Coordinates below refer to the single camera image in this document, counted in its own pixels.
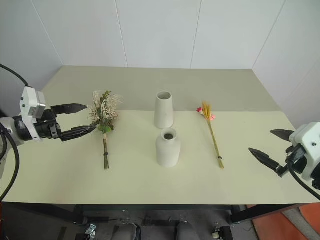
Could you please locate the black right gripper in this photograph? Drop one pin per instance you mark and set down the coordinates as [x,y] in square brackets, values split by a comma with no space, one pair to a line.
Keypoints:
[295,160]

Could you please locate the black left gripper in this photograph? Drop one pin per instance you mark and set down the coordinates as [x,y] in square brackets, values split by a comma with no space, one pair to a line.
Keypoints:
[48,125]

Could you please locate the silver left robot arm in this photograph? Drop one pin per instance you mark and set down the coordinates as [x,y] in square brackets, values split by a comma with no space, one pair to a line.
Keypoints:
[7,128]

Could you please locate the tall tapered white vase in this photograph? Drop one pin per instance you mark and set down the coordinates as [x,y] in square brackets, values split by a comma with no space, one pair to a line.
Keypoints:
[164,111]

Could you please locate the white bottle-shaped vase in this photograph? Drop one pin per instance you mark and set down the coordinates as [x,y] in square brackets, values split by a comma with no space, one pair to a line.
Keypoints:
[168,150]

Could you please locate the white and green flower bouquet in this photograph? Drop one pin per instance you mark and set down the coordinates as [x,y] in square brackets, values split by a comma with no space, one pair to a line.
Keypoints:
[103,117]

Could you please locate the yellow wheat flower bouquet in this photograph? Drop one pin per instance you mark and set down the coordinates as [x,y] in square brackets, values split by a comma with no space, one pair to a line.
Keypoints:
[212,131]

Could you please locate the orange floor mat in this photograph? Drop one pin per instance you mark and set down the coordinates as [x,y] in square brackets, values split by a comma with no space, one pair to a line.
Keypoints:
[287,221]

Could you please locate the dark rounded shape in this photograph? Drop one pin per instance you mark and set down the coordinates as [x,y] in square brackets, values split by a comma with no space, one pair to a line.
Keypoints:
[184,231]
[125,232]

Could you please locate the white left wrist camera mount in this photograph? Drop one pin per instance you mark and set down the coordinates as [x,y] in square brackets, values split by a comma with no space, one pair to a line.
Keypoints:
[31,105]

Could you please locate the black table frame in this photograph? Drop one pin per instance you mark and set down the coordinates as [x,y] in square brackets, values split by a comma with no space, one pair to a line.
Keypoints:
[155,208]

